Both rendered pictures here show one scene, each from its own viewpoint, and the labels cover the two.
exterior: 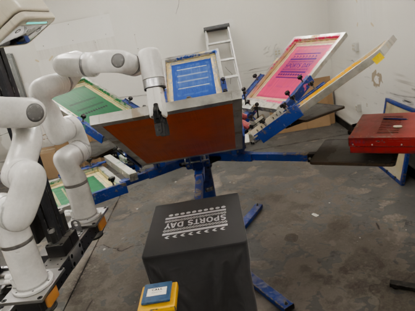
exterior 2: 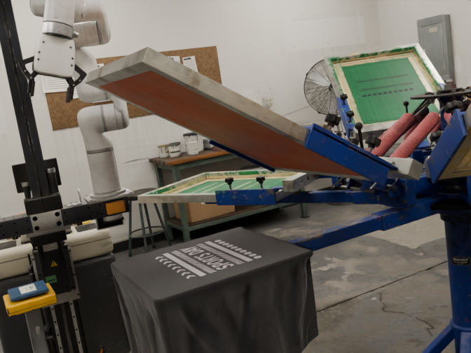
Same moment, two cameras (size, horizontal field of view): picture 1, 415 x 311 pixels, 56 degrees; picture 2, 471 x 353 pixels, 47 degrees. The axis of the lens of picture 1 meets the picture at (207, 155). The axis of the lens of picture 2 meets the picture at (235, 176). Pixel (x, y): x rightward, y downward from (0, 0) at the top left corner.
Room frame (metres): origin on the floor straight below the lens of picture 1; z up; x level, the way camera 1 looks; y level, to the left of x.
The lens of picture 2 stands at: (0.96, -1.32, 1.43)
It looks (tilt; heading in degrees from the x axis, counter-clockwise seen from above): 9 degrees down; 60
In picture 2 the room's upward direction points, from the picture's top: 8 degrees counter-clockwise
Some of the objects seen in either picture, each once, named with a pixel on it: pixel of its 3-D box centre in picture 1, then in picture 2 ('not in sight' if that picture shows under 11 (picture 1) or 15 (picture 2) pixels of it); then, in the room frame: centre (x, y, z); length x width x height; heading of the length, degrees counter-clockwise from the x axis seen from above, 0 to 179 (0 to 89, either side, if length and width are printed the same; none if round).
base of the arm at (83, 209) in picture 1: (78, 200); (103, 172); (1.50, 0.57, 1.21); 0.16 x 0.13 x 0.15; 81
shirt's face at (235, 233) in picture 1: (195, 221); (206, 257); (1.64, 0.11, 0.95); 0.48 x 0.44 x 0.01; 177
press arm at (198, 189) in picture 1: (199, 190); (336, 234); (2.13, 0.09, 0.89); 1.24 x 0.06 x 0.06; 177
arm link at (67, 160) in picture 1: (71, 164); (98, 128); (1.51, 0.55, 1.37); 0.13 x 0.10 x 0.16; 160
